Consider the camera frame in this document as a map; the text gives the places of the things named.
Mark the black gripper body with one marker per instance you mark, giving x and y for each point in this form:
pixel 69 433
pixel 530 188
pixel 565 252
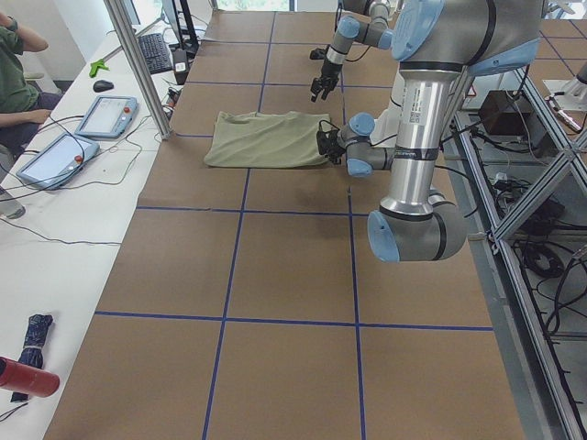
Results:
pixel 328 69
pixel 333 144

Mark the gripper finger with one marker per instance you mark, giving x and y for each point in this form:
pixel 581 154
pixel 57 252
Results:
pixel 316 88
pixel 327 88
pixel 334 158

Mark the olive green long-sleeve shirt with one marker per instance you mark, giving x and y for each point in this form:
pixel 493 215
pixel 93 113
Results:
pixel 256 140

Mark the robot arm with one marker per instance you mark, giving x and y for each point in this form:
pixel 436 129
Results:
pixel 434 42
pixel 364 22

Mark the black keyboard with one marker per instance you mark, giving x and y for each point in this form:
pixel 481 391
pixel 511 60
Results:
pixel 155 52

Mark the brown box on shelf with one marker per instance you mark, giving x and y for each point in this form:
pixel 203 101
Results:
pixel 503 116

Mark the far teach pendant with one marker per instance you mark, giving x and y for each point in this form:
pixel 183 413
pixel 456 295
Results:
pixel 108 117

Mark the teach pendant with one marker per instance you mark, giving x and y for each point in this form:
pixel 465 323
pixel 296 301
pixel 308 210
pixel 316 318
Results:
pixel 58 162
pixel 108 117

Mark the black computer mouse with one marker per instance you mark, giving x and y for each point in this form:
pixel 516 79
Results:
pixel 102 86

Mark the green plastic clip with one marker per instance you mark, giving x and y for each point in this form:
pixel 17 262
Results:
pixel 96 66

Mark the near teach pendant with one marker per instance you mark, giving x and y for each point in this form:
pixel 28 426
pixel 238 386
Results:
pixel 58 162

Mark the person in green shirt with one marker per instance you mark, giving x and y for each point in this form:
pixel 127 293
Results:
pixel 23 108

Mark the red cylinder bottle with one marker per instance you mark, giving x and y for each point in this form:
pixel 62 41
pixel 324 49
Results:
pixel 27 380

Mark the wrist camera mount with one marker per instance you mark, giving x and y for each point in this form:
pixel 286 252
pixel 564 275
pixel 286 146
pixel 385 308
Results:
pixel 324 130
pixel 318 54

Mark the white camera pole with base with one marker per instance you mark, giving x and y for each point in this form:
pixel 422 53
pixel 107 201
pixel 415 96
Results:
pixel 387 123

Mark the aluminium frame post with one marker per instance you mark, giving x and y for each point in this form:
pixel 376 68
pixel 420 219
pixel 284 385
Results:
pixel 129 43

